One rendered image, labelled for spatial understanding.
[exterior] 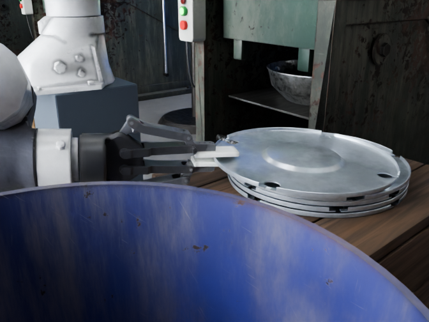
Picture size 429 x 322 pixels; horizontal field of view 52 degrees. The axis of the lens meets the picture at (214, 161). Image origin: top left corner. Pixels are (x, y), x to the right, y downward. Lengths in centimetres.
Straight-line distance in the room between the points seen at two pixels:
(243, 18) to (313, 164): 74
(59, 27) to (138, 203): 60
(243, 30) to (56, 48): 60
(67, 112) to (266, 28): 61
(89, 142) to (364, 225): 39
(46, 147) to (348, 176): 42
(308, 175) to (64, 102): 51
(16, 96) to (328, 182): 42
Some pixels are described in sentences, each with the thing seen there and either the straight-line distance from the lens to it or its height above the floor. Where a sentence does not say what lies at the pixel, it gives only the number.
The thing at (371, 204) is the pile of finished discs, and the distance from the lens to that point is 66.
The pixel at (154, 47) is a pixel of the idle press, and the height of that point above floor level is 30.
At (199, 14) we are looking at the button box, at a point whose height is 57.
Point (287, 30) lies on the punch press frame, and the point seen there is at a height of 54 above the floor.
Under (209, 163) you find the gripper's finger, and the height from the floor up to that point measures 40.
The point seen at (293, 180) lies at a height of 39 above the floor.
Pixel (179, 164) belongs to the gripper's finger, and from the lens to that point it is 67.
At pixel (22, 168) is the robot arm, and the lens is 63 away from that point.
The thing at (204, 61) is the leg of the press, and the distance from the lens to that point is 141.
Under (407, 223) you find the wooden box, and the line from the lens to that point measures 65.
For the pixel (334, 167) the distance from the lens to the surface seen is 69.
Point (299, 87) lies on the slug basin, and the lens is 132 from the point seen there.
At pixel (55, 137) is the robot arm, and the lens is 64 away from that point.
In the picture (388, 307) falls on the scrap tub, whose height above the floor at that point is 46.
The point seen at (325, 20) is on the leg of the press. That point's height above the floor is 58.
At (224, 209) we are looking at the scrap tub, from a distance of 38.
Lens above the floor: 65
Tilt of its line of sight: 22 degrees down
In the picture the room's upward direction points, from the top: straight up
